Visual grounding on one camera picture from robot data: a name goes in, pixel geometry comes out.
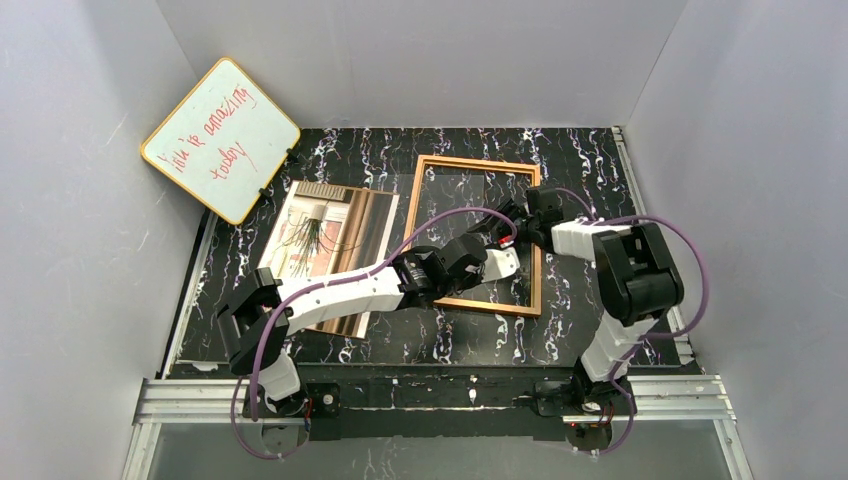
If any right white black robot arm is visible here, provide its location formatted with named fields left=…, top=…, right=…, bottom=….
left=470, top=187, right=684, bottom=387

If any transparent acrylic sheet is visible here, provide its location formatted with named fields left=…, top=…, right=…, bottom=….
left=413, top=166, right=535, bottom=307

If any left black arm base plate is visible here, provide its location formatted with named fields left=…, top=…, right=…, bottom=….
left=257, top=382, right=341, bottom=419

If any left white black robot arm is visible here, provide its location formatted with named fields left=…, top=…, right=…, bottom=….
left=216, top=234, right=515, bottom=401

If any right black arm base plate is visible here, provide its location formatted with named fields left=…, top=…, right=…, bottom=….
left=531, top=377, right=628, bottom=418

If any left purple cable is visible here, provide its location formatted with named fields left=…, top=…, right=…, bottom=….
left=229, top=206, right=519, bottom=462

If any whiteboard with red writing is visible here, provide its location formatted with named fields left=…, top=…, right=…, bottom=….
left=140, top=57, right=301, bottom=225

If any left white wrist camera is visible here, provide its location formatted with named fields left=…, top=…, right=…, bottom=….
left=481, top=246, right=520, bottom=283

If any printed photo of plant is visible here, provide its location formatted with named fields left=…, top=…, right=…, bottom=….
left=256, top=180, right=401, bottom=340

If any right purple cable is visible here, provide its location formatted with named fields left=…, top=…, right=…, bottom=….
left=553, top=187, right=711, bottom=457

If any orange wooden picture frame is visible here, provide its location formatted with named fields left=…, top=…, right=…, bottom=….
left=404, top=155, right=542, bottom=317

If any purple cable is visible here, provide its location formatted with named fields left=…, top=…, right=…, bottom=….
left=229, top=206, right=519, bottom=462
left=553, top=187, right=711, bottom=457

